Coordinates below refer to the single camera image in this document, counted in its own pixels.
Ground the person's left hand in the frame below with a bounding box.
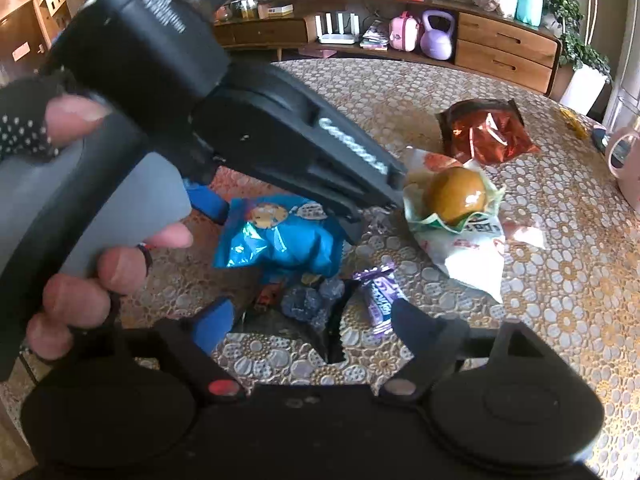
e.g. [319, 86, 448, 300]
[0, 77, 195, 362]

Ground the pink mug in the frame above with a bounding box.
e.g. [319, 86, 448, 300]
[605, 125, 640, 212]

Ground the white router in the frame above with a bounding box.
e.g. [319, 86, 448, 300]
[317, 12, 361, 45]

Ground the green leafy plant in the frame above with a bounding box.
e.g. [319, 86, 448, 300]
[530, 0, 612, 79]

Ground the purple kettlebell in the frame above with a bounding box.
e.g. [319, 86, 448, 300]
[420, 9, 457, 61]

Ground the stack of magazines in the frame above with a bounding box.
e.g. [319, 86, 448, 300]
[360, 20, 390, 52]

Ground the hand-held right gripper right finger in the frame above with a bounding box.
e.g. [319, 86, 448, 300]
[377, 300, 549, 407]

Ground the small yellow packet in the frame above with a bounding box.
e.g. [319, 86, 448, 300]
[559, 107, 589, 140]

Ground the blue cookie snack packet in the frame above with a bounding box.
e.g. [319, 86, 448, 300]
[212, 195, 347, 282]

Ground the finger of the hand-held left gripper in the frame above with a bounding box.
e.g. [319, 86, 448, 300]
[300, 160, 407, 247]
[183, 179, 229, 226]

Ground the wooden sideboard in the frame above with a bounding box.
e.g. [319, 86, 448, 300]
[212, 0, 564, 96]

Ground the white burger bun packet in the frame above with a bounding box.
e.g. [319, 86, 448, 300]
[402, 146, 548, 306]

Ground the red-brown foil snack packet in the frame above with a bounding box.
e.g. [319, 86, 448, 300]
[435, 98, 541, 166]

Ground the white plant pot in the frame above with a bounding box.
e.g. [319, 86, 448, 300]
[559, 62, 612, 116]

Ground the pink lunch bag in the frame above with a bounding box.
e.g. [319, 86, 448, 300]
[389, 11, 421, 53]

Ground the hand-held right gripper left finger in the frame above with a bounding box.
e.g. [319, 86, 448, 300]
[117, 297, 247, 407]

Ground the clear drinking glass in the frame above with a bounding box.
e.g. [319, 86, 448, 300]
[602, 94, 640, 133]

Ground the black serrated-edge snack packet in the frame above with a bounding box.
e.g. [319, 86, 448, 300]
[240, 280, 362, 366]

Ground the teal bag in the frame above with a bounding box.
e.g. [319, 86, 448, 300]
[515, 0, 545, 28]

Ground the dark blue candy packet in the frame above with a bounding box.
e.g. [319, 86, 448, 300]
[280, 277, 347, 327]

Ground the purple chocolate bar wrapper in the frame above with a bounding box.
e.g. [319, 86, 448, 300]
[350, 264, 402, 339]

